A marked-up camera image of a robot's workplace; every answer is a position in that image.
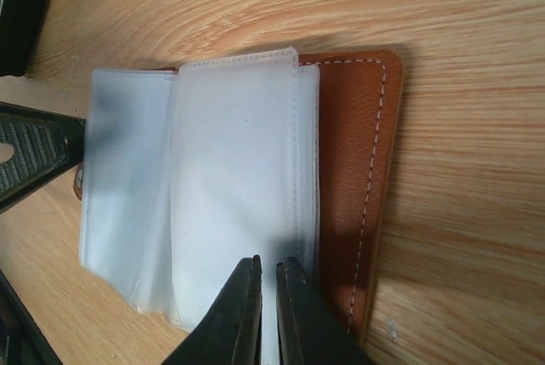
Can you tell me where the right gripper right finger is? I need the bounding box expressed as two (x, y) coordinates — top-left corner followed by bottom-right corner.
(276, 257), (373, 364)

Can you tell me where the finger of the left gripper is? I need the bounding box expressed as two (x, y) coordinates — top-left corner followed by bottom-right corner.
(1, 102), (85, 212)

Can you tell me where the black plastic bin near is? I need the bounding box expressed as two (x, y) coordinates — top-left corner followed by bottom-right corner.
(1, 0), (48, 77)

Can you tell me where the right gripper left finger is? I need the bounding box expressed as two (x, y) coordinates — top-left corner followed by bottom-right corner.
(163, 255), (262, 364)

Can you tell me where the brown leather card holder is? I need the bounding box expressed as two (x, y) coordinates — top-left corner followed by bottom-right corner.
(79, 47), (403, 364)

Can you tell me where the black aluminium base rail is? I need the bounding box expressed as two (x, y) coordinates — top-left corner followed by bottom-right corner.
(1, 273), (62, 365)

